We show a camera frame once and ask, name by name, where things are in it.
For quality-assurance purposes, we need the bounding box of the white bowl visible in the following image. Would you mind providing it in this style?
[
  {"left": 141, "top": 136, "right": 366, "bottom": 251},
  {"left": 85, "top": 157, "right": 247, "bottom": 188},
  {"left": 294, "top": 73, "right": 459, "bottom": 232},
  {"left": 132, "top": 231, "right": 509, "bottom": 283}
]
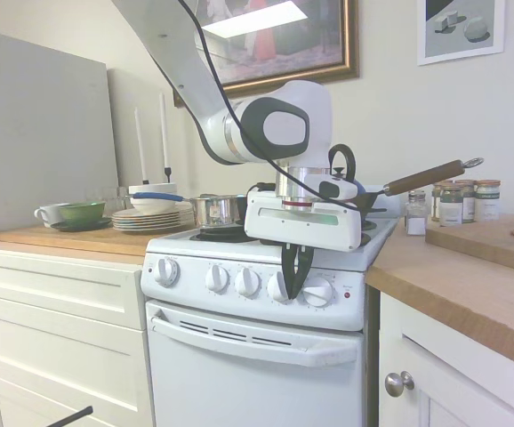
[
  {"left": 131, "top": 195, "right": 182, "bottom": 214},
  {"left": 128, "top": 181, "right": 179, "bottom": 197}
]

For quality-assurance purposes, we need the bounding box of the black rod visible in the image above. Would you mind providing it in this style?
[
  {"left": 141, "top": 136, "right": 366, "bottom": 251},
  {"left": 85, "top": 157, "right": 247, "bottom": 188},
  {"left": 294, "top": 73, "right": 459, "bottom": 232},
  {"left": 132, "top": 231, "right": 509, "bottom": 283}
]
[{"left": 43, "top": 405, "right": 93, "bottom": 427}]

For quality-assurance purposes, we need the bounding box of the white drawer cabinet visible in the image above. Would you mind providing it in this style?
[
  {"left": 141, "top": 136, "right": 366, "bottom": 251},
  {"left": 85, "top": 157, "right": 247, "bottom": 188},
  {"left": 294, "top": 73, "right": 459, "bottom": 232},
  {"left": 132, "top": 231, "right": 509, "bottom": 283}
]
[{"left": 0, "top": 246, "right": 156, "bottom": 427}]

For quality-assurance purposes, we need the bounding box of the white electric stove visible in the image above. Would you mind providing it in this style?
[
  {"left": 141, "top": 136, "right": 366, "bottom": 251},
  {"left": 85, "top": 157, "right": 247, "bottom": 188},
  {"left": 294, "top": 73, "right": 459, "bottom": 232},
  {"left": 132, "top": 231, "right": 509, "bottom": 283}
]
[{"left": 140, "top": 184, "right": 400, "bottom": 427}]

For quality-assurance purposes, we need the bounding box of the gold framed painting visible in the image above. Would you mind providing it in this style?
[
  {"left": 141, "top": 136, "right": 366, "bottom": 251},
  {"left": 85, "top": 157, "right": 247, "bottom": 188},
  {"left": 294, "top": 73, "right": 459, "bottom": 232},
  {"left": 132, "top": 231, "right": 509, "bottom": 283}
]
[{"left": 173, "top": 0, "right": 360, "bottom": 109}]

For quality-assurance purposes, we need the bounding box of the large white oven knob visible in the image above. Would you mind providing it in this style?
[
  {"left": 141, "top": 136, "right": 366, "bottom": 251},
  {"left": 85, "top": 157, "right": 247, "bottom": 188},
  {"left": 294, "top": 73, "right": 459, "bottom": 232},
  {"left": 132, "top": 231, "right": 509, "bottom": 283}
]
[{"left": 153, "top": 256, "right": 181, "bottom": 288}]

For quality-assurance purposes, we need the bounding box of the small glass shaker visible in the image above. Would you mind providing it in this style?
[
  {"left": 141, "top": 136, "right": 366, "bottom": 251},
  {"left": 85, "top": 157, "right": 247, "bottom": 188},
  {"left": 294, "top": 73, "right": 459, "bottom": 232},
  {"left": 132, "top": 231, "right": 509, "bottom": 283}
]
[{"left": 404, "top": 202, "right": 428, "bottom": 236}]

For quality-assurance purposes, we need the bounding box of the grey still life print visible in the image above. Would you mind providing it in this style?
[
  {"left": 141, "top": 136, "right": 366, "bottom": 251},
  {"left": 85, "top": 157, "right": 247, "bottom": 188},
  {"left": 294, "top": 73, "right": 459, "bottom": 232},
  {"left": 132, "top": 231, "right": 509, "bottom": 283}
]
[{"left": 416, "top": 0, "right": 506, "bottom": 67}]

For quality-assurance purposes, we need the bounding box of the wooden cutting board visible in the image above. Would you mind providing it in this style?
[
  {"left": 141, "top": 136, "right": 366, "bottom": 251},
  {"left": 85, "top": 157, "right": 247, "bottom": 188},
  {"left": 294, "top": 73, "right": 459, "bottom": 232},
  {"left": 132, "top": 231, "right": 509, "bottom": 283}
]
[{"left": 424, "top": 214, "right": 514, "bottom": 277}]

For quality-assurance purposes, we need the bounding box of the white mug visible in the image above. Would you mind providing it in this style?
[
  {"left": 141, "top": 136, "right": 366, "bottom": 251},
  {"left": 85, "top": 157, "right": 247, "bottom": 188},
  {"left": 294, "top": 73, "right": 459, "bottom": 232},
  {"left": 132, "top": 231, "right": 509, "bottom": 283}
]
[{"left": 33, "top": 203, "right": 69, "bottom": 225}]

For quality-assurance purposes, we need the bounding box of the dark green saucer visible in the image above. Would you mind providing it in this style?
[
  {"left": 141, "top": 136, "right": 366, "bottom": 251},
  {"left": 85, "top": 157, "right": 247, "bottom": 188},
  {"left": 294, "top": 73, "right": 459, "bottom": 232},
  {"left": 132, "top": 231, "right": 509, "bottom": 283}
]
[{"left": 51, "top": 216, "right": 114, "bottom": 233}]

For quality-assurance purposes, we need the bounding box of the steel saucepan blue handle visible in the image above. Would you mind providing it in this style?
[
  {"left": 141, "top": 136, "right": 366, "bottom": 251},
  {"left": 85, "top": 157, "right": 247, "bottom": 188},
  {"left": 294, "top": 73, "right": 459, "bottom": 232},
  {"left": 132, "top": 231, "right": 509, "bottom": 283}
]
[{"left": 132, "top": 190, "right": 247, "bottom": 229}]

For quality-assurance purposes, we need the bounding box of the round metal cabinet knob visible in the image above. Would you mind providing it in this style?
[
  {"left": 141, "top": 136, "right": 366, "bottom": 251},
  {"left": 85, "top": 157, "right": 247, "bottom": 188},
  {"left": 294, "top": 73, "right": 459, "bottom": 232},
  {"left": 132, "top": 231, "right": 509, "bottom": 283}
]
[{"left": 384, "top": 370, "right": 416, "bottom": 399}]

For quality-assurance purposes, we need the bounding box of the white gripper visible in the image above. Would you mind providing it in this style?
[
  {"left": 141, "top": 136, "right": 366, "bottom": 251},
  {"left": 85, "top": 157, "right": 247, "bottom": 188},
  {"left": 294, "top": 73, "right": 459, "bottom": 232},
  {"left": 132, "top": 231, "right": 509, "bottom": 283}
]
[{"left": 243, "top": 189, "right": 365, "bottom": 301}]

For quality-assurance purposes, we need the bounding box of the blue kettle black handle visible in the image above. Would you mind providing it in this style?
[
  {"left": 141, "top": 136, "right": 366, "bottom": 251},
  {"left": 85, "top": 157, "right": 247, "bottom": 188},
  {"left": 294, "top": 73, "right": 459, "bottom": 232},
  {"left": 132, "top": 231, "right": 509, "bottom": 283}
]
[{"left": 327, "top": 143, "right": 369, "bottom": 197}]

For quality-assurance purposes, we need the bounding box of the black wok wooden handle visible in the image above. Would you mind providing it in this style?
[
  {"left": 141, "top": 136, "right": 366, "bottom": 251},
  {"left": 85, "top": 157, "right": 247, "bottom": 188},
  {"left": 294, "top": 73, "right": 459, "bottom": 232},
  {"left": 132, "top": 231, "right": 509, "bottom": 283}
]
[{"left": 354, "top": 156, "right": 485, "bottom": 223}]

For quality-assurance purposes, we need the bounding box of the spice jar copper lid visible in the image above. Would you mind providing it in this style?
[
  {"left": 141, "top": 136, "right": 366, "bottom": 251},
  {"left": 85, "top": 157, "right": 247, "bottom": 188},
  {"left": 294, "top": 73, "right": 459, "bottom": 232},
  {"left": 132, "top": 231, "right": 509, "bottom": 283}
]
[
  {"left": 431, "top": 181, "right": 446, "bottom": 222},
  {"left": 454, "top": 179, "right": 478, "bottom": 223},
  {"left": 438, "top": 184, "right": 464, "bottom": 227},
  {"left": 474, "top": 179, "right": 502, "bottom": 222}
]

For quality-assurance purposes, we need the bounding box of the cream dinner plate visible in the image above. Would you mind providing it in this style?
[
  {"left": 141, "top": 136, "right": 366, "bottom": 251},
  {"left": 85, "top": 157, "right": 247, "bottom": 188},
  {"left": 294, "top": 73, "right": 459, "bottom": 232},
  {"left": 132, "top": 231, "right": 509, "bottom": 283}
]
[
  {"left": 112, "top": 213, "right": 195, "bottom": 222},
  {"left": 114, "top": 220, "right": 194, "bottom": 228},
  {"left": 112, "top": 207, "right": 195, "bottom": 219},
  {"left": 113, "top": 217, "right": 195, "bottom": 225},
  {"left": 116, "top": 223, "right": 191, "bottom": 231},
  {"left": 119, "top": 226, "right": 182, "bottom": 234}
]

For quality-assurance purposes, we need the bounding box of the green bowl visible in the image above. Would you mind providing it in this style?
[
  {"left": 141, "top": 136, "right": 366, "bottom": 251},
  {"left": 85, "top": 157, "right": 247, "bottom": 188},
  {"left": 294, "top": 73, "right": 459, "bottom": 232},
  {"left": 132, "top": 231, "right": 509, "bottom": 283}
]
[{"left": 58, "top": 201, "right": 107, "bottom": 222}]

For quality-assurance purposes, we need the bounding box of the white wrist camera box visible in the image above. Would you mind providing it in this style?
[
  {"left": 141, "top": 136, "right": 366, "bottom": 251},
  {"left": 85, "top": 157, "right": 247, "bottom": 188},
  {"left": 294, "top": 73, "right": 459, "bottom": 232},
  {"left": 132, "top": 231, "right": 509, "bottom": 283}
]
[{"left": 303, "top": 173, "right": 359, "bottom": 204}]

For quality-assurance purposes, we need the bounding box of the white burner knob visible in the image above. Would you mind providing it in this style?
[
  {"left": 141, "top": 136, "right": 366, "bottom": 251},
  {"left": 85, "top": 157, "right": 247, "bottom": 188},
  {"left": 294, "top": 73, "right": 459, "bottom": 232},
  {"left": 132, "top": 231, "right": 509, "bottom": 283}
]
[
  {"left": 266, "top": 270, "right": 291, "bottom": 305},
  {"left": 300, "top": 276, "right": 334, "bottom": 308},
  {"left": 205, "top": 262, "right": 231, "bottom": 294},
  {"left": 233, "top": 266, "right": 262, "bottom": 299}
]

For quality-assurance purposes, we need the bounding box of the grey frying pan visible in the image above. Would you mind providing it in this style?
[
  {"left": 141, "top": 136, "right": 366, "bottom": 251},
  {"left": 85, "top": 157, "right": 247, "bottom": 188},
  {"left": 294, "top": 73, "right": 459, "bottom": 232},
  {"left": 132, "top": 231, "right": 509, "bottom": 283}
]
[{"left": 198, "top": 192, "right": 248, "bottom": 226}]

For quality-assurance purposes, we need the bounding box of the white oven door handle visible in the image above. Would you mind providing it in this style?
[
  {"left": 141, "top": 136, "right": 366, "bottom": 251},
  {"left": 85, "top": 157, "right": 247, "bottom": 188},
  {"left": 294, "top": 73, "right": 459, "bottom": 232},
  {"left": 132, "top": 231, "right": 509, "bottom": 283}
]
[{"left": 149, "top": 310, "right": 358, "bottom": 368}]

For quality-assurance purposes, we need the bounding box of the grey flat panel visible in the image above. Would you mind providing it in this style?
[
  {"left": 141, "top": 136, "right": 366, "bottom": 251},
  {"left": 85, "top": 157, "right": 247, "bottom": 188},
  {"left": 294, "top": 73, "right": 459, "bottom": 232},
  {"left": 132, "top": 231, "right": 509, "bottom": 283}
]
[{"left": 0, "top": 26, "right": 120, "bottom": 246}]

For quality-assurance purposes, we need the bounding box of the white door cabinet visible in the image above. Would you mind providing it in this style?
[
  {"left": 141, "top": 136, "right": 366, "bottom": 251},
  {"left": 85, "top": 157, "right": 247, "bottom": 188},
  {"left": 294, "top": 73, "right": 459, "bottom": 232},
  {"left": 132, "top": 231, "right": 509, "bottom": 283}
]
[{"left": 377, "top": 291, "right": 514, "bottom": 427}]

